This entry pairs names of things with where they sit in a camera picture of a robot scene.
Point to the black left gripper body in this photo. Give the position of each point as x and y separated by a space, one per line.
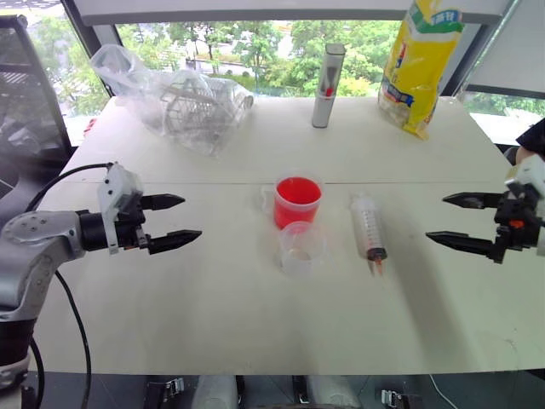
128 221

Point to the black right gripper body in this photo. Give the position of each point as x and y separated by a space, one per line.
517 226

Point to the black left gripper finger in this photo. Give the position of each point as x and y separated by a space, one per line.
164 201
174 241

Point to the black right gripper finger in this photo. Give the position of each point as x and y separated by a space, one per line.
470 200
460 242

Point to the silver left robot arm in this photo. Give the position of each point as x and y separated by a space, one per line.
30 243

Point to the clear plastic syringe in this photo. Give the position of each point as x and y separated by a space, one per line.
368 228

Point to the small clear plastic cup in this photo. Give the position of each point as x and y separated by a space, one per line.
301 248

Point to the cup of red liquid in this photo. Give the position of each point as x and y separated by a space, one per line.
297 203

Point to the person in dark sleeve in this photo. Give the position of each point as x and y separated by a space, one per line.
530 142

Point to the clear plastic bag with basket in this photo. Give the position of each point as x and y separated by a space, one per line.
174 100

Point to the yellow snack bag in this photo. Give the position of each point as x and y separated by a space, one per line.
419 68

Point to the dark rounded shape with buckle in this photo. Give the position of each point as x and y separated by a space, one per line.
187 391
340 392

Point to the black mesh office chair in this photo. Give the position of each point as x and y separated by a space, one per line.
25 106

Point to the tall silver tube container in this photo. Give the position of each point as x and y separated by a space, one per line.
327 87

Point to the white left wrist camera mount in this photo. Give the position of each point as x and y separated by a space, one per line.
114 192

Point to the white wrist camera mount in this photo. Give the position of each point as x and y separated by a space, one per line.
530 170
114 192

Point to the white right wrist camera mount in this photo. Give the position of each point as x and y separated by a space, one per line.
530 170

